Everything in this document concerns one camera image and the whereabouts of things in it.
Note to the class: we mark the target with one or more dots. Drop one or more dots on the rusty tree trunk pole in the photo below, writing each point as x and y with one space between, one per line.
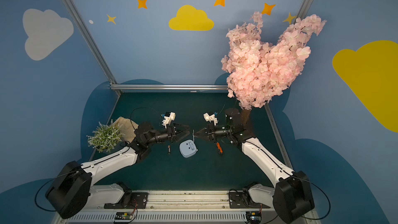
245 114

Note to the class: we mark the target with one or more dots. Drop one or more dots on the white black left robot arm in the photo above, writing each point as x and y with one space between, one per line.
75 187

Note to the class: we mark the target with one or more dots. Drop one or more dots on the left controller board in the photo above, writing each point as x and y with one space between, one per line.
123 217

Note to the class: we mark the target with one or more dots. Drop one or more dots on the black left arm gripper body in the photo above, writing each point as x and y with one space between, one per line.
173 132

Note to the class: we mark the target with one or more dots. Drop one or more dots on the white alarm device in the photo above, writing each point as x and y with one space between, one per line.
188 148

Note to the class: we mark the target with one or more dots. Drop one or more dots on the orange black screwdriver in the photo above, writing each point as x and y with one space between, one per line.
219 148

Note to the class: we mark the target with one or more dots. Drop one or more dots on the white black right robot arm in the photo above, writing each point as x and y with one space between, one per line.
291 195

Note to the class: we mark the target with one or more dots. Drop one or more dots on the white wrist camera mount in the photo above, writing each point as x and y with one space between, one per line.
168 117
211 117

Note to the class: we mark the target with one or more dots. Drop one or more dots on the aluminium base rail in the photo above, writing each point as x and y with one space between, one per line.
175 207

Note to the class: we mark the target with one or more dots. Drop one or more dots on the right controller board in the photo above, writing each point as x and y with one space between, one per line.
253 218

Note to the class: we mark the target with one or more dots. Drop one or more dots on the aluminium back frame bar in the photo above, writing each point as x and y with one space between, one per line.
171 88

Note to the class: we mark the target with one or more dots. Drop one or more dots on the controller board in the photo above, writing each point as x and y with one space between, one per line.
123 217
253 218

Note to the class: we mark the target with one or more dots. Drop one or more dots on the pink blossom artificial tree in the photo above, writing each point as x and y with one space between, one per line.
260 70

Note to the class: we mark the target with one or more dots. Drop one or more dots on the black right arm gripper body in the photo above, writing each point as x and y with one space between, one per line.
210 131

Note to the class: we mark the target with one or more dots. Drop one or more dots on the small green potted plant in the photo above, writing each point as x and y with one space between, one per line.
105 137

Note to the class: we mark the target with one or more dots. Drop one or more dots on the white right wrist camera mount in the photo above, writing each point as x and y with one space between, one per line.
211 117

